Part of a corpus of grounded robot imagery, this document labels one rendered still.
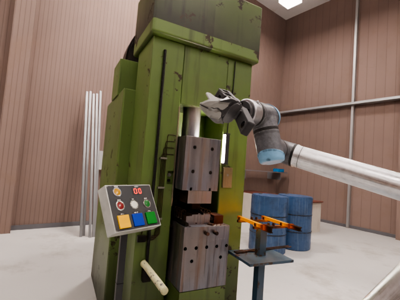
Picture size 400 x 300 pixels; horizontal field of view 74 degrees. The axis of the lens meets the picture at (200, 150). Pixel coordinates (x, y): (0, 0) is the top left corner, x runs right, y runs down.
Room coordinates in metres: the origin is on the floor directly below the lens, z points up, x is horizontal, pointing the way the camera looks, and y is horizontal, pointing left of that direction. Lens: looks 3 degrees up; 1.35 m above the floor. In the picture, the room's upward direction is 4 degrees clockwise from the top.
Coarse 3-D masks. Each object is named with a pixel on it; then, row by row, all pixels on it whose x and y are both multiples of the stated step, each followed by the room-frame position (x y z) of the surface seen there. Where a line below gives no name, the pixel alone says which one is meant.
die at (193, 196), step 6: (174, 192) 2.18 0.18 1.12; (180, 192) 2.07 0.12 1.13; (186, 192) 1.98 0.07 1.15; (192, 192) 1.97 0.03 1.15; (198, 192) 1.99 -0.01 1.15; (204, 192) 2.01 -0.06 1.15; (210, 192) 2.04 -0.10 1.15; (174, 198) 2.17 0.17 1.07; (180, 198) 2.06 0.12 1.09; (186, 198) 1.97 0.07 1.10; (192, 198) 1.97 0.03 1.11; (198, 198) 1.99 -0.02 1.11; (204, 198) 2.02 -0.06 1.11; (210, 198) 2.04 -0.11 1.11
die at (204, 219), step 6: (186, 210) 2.13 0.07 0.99; (192, 210) 2.10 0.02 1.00; (198, 210) 2.16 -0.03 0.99; (180, 216) 2.04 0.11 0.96; (186, 216) 1.95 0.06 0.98; (192, 216) 1.97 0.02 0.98; (198, 216) 2.00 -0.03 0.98; (204, 216) 2.02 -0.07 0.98; (192, 222) 1.98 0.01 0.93; (198, 222) 2.00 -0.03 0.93; (204, 222) 2.02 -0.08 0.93
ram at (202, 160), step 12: (180, 144) 2.01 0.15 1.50; (192, 144) 1.95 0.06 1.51; (204, 144) 2.00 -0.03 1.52; (216, 144) 2.05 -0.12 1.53; (180, 156) 2.00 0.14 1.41; (192, 156) 1.96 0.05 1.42; (204, 156) 2.00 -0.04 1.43; (216, 156) 2.05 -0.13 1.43; (180, 168) 1.98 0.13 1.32; (192, 168) 1.96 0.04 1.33; (204, 168) 2.01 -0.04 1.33; (216, 168) 2.05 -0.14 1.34; (180, 180) 1.96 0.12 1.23; (192, 180) 1.96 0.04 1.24; (204, 180) 2.01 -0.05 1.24; (216, 180) 2.06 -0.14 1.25
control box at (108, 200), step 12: (108, 192) 1.52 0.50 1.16; (132, 192) 1.65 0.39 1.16; (144, 192) 1.72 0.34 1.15; (108, 204) 1.49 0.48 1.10; (144, 204) 1.67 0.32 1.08; (108, 216) 1.48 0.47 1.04; (144, 216) 1.63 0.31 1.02; (156, 216) 1.71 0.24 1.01; (108, 228) 1.48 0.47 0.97; (132, 228) 1.53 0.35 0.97; (144, 228) 1.60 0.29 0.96
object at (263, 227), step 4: (240, 216) 2.17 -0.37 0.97; (244, 220) 2.09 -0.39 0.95; (248, 220) 2.04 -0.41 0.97; (252, 220) 2.03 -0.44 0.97; (260, 224) 1.90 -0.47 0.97; (264, 224) 1.86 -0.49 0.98; (264, 228) 1.87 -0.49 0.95; (268, 228) 1.83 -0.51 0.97; (272, 228) 1.81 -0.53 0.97; (268, 232) 1.81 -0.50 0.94; (272, 232) 1.81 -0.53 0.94
